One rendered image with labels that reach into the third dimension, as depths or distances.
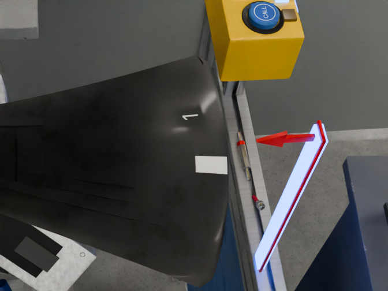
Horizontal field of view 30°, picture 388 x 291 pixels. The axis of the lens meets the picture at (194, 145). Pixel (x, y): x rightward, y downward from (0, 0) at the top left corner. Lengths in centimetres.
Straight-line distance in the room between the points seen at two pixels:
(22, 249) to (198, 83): 26
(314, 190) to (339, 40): 49
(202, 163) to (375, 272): 34
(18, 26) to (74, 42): 47
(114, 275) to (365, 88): 83
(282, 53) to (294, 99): 100
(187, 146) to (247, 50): 27
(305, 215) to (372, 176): 103
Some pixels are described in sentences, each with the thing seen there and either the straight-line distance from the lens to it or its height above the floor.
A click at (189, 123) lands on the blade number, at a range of 70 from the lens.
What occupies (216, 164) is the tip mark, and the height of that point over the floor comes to 116.
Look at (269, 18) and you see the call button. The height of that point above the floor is 108.
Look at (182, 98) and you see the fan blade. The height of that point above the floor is 118.
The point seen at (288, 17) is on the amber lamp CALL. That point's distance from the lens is 95.
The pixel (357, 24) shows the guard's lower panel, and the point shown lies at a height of 52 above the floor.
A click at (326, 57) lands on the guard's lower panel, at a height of 40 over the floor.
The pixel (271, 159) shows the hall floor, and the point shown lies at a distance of 210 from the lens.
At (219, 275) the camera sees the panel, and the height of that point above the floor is 54.
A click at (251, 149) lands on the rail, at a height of 86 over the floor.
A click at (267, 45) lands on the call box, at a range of 94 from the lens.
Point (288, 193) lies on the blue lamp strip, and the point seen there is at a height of 107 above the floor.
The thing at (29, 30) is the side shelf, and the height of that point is 85.
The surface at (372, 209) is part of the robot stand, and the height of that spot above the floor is 93.
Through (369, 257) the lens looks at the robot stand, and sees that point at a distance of 96.
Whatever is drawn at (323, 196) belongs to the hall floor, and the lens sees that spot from 208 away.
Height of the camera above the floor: 176
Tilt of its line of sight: 58 degrees down
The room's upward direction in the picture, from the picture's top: 12 degrees clockwise
